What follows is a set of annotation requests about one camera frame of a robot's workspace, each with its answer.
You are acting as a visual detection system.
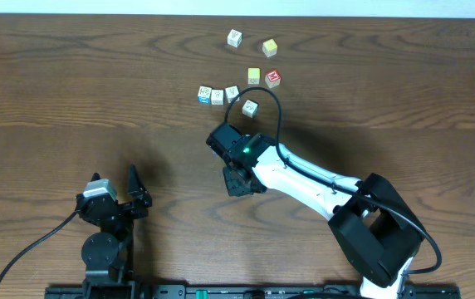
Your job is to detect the yellow top wooden block near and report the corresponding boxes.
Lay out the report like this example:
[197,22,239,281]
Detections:
[247,67,261,85]

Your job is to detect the red letter M block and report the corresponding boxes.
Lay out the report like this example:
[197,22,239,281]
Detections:
[265,69,282,88]

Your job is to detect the yellow top wooden block far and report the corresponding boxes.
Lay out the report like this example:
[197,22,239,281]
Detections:
[262,39,278,57]

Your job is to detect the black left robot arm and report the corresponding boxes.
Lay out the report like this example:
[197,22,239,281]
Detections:
[76,165,152,285]

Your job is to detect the wooden block with drawing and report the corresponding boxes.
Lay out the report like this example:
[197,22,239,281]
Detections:
[210,89,224,105]

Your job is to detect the yellow wooden block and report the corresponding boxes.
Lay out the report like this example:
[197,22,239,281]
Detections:
[262,39,278,57]
[247,67,261,85]

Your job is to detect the plain wooden block far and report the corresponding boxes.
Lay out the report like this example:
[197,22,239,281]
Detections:
[227,29,242,47]

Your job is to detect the blue side wooden block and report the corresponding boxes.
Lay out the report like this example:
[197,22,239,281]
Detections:
[197,86,213,104]

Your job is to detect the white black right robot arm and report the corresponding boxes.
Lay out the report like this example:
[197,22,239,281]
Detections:
[207,131,429,298]

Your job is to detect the wooden block drawing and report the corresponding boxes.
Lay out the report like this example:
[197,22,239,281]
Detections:
[224,86,240,103]

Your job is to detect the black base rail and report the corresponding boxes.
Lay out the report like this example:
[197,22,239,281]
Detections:
[44,283,462,299]

